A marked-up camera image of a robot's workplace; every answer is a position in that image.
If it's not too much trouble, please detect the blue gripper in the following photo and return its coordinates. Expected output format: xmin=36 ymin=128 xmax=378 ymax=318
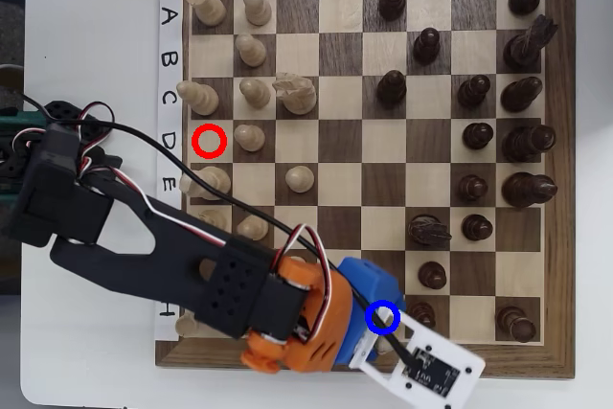
xmin=333 ymin=255 xmax=409 ymax=368

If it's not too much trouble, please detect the dark wooden pawn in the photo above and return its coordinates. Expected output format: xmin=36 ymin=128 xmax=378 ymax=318
xmin=462 ymin=122 xmax=495 ymax=150
xmin=376 ymin=70 xmax=408 ymax=110
xmin=378 ymin=0 xmax=407 ymax=22
xmin=417 ymin=261 xmax=448 ymax=290
xmin=413 ymin=27 xmax=442 ymax=66
xmin=461 ymin=214 xmax=494 ymax=242
xmin=406 ymin=302 xmax=438 ymax=332
xmin=457 ymin=74 xmax=491 ymax=109
xmin=458 ymin=173 xmax=490 ymax=203

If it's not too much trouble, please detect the dark wooden knight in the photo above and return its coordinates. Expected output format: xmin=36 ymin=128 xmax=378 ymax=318
xmin=407 ymin=216 xmax=453 ymax=251
xmin=503 ymin=14 xmax=559 ymax=70

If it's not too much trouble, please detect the light wooden pawn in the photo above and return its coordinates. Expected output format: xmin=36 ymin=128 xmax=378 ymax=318
xmin=238 ymin=77 xmax=273 ymax=111
xmin=241 ymin=0 xmax=273 ymax=27
xmin=233 ymin=124 xmax=266 ymax=153
xmin=234 ymin=34 xmax=268 ymax=69
xmin=284 ymin=165 xmax=316 ymax=194
xmin=236 ymin=215 xmax=270 ymax=241

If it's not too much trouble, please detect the wooden chessboard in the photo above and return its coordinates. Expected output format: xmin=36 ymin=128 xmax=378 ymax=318
xmin=154 ymin=0 xmax=577 ymax=380

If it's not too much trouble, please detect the light wooden bishop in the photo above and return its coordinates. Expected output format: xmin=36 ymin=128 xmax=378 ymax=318
xmin=190 ymin=209 xmax=229 ymax=234
xmin=175 ymin=80 xmax=220 ymax=117

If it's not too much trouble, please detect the dark wooden king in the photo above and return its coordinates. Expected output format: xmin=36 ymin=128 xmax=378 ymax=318
xmin=501 ymin=171 xmax=559 ymax=210

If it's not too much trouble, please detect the light wooden rook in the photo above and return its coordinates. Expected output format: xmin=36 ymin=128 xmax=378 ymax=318
xmin=185 ymin=0 xmax=227 ymax=29
xmin=174 ymin=312 xmax=198 ymax=337

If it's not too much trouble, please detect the light wooden king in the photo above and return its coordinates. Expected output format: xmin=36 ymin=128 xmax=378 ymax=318
xmin=179 ymin=166 xmax=233 ymax=202

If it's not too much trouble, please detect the light wooden knight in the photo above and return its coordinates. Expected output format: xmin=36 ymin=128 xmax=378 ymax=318
xmin=271 ymin=72 xmax=319 ymax=117

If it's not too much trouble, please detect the dark wooden queen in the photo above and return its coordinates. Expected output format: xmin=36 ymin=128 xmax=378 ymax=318
xmin=501 ymin=124 xmax=557 ymax=164

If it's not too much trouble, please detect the dark wooden bishop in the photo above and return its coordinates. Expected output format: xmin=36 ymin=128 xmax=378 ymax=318
xmin=500 ymin=76 xmax=544 ymax=113

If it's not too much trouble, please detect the white paper strip with letters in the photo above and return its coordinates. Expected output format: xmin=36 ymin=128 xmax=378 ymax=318
xmin=153 ymin=0 xmax=186 ymax=342

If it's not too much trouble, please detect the green table clamp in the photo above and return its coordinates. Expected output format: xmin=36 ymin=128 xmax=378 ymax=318
xmin=0 ymin=109 xmax=49 ymax=132

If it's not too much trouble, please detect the white red servo wire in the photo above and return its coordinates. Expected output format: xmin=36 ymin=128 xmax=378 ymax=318
xmin=11 ymin=101 xmax=334 ymax=341

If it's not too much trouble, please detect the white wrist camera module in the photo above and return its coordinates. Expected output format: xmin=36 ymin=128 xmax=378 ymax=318
xmin=348 ymin=307 xmax=486 ymax=400

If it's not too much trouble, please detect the black camera cable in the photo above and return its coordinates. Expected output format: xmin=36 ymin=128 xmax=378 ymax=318
xmin=18 ymin=91 xmax=422 ymax=370

